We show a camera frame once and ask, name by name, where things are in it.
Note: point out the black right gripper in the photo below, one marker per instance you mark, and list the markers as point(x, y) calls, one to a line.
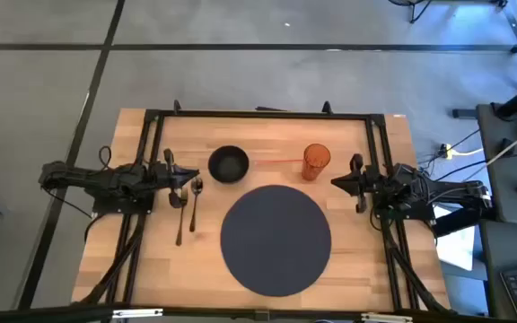
point(365, 181)

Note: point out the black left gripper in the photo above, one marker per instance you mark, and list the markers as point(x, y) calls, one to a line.
point(160, 176)

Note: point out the dark metal fork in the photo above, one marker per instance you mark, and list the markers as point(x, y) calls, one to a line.
point(181, 220)

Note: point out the black ribbed bowl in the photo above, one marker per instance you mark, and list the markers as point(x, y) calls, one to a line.
point(228, 164)

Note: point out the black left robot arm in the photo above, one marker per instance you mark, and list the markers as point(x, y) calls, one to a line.
point(88, 177)

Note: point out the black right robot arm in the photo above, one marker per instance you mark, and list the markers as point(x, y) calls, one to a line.
point(420, 188)

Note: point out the orange faceted plastic cup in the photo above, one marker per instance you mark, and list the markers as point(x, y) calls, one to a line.
point(316, 163)

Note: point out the dark round woven placemat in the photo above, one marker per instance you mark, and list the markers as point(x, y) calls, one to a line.
point(276, 242)

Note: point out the yellow white power strip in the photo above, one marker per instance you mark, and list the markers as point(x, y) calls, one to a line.
point(447, 151)

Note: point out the white paper sheet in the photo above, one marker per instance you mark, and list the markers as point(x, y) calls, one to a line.
point(458, 247)

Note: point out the grey desk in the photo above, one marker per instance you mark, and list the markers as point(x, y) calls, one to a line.
point(501, 188)

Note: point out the black frame clamp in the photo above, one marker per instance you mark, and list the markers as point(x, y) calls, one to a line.
point(326, 107)
point(177, 107)

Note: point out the black aluminium table frame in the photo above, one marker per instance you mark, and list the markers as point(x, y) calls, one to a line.
point(263, 115)

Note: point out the silver metal bracket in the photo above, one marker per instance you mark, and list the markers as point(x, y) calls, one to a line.
point(137, 313)
point(386, 318)

